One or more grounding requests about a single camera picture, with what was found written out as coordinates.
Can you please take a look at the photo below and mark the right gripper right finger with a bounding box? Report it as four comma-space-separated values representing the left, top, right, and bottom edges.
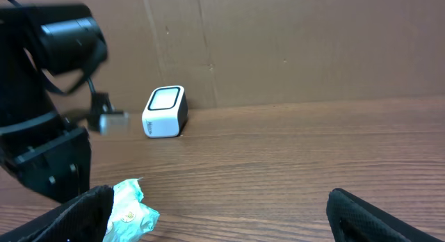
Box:
326, 188, 441, 242

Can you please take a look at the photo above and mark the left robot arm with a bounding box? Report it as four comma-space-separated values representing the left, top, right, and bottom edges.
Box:
1, 3, 107, 203

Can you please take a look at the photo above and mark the white barcode scanner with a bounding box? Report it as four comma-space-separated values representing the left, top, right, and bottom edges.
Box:
142, 86, 188, 138

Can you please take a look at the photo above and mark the teal wet wipes pack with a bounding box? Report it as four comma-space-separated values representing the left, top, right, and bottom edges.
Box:
103, 179, 160, 242

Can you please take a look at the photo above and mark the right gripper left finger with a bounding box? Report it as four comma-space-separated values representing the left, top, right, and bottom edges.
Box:
1, 185, 114, 242

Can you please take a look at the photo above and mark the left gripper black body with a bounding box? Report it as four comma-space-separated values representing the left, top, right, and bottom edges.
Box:
1, 111, 91, 203

